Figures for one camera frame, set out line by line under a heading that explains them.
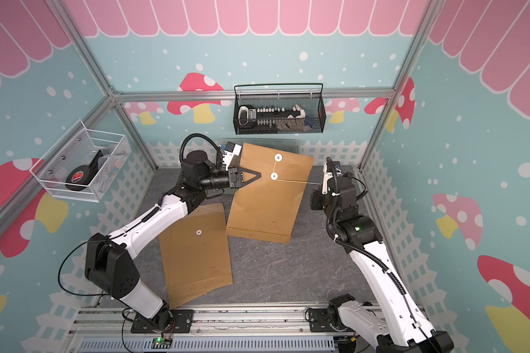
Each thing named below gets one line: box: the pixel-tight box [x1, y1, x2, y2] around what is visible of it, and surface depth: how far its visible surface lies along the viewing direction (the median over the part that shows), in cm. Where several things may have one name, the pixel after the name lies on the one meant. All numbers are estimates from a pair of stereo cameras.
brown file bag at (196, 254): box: [158, 202, 234, 310], surface depth 87 cm
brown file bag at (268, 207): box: [225, 142, 314, 244], surface depth 74 cm
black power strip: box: [237, 104, 307, 132], surface depth 89 cm
